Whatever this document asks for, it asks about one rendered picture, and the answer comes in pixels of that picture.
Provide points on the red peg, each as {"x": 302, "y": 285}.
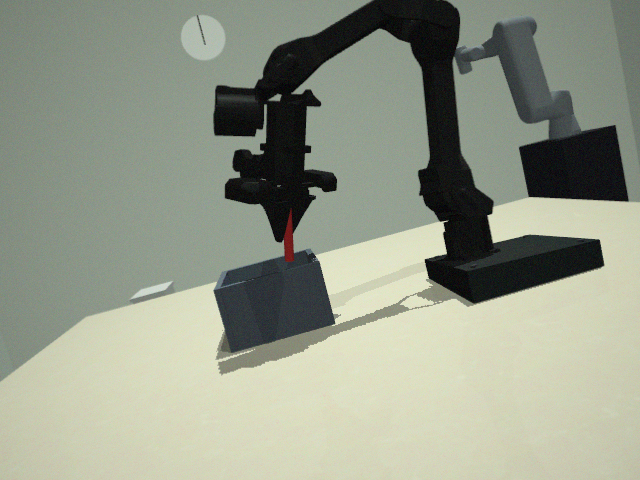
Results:
{"x": 288, "y": 240}

